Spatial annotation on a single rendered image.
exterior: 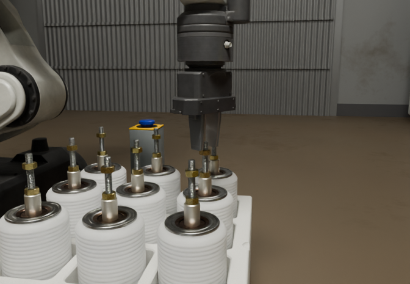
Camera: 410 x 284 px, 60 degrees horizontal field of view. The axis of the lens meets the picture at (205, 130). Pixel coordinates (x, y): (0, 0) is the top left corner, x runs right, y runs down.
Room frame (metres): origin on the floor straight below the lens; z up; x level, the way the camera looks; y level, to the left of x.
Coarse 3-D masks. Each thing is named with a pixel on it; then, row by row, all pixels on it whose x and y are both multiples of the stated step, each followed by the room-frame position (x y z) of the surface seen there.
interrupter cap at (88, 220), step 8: (96, 208) 0.50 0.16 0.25; (120, 208) 0.50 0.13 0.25; (128, 208) 0.50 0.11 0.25; (88, 216) 0.47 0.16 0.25; (96, 216) 0.47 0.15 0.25; (120, 216) 0.48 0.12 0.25; (128, 216) 0.47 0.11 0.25; (136, 216) 0.47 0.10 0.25; (88, 224) 0.44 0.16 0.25; (96, 224) 0.45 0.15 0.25; (104, 224) 0.44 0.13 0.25; (112, 224) 0.45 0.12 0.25; (120, 224) 0.44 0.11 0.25; (128, 224) 0.45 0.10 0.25
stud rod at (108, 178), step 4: (104, 156) 0.47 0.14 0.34; (108, 156) 0.47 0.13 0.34; (104, 160) 0.47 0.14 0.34; (108, 160) 0.47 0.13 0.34; (104, 164) 0.47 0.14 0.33; (108, 164) 0.47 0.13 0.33; (104, 176) 0.47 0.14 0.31; (108, 176) 0.47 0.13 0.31; (108, 180) 0.47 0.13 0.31; (108, 184) 0.47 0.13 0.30; (108, 188) 0.47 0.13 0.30; (108, 192) 0.47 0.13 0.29
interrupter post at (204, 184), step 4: (200, 180) 0.56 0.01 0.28; (204, 180) 0.56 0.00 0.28; (208, 180) 0.56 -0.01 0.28; (200, 184) 0.56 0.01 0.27; (204, 184) 0.56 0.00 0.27; (208, 184) 0.56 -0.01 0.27; (200, 188) 0.56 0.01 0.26; (204, 188) 0.56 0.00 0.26; (208, 188) 0.56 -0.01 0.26; (200, 192) 0.56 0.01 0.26; (204, 192) 0.56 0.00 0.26; (208, 192) 0.56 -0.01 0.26
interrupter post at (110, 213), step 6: (114, 198) 0.47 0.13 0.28; (102, 204) 0.46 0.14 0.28; (108, 204) 0.46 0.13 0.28; (114, 204) 0.47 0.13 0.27; (102, 210) 0.46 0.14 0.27; (108, 210) 0.46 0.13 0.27; (114, 210) 0.46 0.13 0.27; (102, 216) 0.46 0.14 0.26; (108, 216) 0.46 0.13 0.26; (114, 216) 0.46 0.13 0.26
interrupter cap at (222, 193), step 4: (188, 188) 0.59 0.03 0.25; (196, 188) 0.59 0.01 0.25; (212, 188) 0.59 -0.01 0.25; (216, 188) 0.59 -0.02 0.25; (220, 188) 0.59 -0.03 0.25; (224, 188) 0.59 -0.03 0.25; (184, 192) 0.56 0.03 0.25; (188, 192) 0.57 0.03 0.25; (196, 192) 0.58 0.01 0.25; (212, 192) 0.58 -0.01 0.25; (216, 192) 0.57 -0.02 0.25; (220, 192) 0.57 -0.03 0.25; (224, 192) 0.57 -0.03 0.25; (184, 196) 0.55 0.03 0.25; (200, 196) 0.56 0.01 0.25; (204, 196) 0.56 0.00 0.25; (208, 196) 0.56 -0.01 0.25; (212, 196) 0.55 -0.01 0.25; (216, 196) 0.55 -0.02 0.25; (220, 196) 0.55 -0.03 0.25; (224, 196) 0.55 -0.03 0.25; (200, 200) 0.53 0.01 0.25; (204, 200) 0.53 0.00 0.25; (208, 200) 0.53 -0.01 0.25; (212, 200) 0.54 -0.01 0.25; (216, 200) 0.54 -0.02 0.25
